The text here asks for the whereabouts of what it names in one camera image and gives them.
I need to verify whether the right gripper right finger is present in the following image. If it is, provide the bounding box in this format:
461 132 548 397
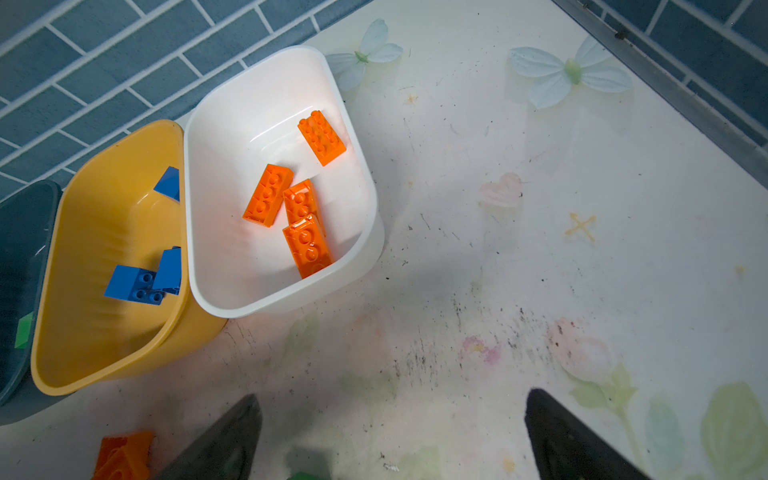
525 388 648 480

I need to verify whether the white plastic bin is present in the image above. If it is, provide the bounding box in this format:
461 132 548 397
182 46 384 318

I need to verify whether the yellow plastic bin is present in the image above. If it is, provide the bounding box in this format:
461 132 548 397
31 120 225 396

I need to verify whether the orange lego brick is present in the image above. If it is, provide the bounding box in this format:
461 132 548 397
298 110 346 166
242 164 294 227
283 214 334 278
283 179 326 234
92 431 154 480

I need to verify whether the blue lego brick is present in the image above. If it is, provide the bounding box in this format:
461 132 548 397
154 166 180 202
152 246 182 295
104 265 165 306

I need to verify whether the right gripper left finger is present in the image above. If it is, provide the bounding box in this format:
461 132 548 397
154 394 263 479

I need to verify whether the dark teal plastic bin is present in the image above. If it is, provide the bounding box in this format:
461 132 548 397
1 180 62 425

